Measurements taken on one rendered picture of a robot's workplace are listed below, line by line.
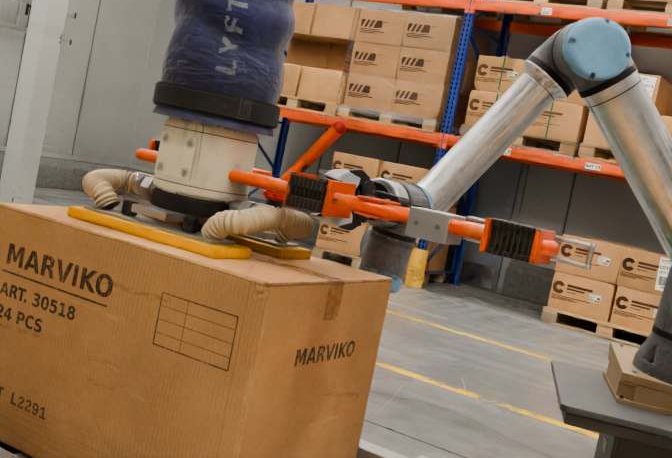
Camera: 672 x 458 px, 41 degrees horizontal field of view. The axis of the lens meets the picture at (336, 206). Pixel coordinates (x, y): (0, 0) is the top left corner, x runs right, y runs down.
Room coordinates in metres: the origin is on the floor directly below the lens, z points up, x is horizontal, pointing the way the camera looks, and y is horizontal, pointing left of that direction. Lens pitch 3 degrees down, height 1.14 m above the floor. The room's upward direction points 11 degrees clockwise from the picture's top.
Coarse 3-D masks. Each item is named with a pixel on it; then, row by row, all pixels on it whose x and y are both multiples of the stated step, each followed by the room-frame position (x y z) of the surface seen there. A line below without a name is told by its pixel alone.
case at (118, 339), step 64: (0, 256) 1.55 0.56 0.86; (64, 256) 1.47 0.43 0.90; (128, 256) 1.40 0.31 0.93; (192, 256) 1.37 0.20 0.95; (256, 256) 1.53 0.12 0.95; (0, 320) 1.53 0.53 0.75; (64, 320) 1.46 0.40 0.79; (128, 320) 1.39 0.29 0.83; (192, 320) 1.33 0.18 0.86; (256, 320) 1.27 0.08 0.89; (320, 320) 1.41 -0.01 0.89; (0, 384) 1.52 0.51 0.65; (64, 384) 1.44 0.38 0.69; (128, 384) 1.38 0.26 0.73; (192, 384) 1.32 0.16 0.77; (256, 384) 1.28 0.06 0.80; (320, 384) 1.45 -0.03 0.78; (64, 448) 1.43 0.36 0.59; (128, 448) 1.37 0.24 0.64; (192, 448) 1.31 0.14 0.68; (256, 448) 1.31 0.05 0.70; (320, 448) 1.48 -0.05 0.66
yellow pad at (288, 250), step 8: (144, 216) 1.72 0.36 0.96; (176, 224) 1.68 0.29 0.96; (232, 240) 1.61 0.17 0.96; (240, 240) 1.60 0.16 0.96; (248, 240) 1.60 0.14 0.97; (256, 240) 1.60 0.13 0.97; (264, 240) 1.60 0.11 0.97; (272, 240) 1.62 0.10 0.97; (256, 248) 1.58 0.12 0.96; (264, 248) 1.58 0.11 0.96; (272, 248) 1.57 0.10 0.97; (280, 248) 1.56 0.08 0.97; (288, 248) 1.59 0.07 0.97; (296, 248) 1.61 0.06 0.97; (304, 248) 1.64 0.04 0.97; (272, 256) 1.57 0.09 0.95; (280, 256) 1.56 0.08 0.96; (288, 256) 1.57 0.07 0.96; (296, 256) 1.60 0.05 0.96; (304, 256) 1.62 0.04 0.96
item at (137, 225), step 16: (80, 208) 1.55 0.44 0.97; (96, 208) 1.56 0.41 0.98; (128, 208) 1.54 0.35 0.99; (112, 224) 1.51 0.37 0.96; (128, 224) 1.49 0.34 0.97; (144, 224) 1.49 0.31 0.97; (160, 224) 1.51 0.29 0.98; (192, 224) 1.47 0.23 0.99; (160, 240) 1.45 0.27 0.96; (176, 240) 1.43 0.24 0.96; (192, 240) 1.42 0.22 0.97; (208, 240) 1.42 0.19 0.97; (224, 240) 1.47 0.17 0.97; (208, 256) 1.40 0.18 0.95; (224, 256) 1.41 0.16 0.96; (240, 256) 1.45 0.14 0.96
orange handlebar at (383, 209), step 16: (144, 160) 1.64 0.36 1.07; (240, 176) 1.52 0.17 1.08; (256, 176) 1.51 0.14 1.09; (352, 208) 1.41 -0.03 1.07; (368, 208) 1.39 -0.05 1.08; (384, 208) 1.38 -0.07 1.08; (400, 208) 1.37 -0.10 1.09; (464, 224) 1.31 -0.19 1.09; (480, 224) 1.35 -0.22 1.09; (480, 240) 1.31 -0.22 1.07; (544, 240) 1.26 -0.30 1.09
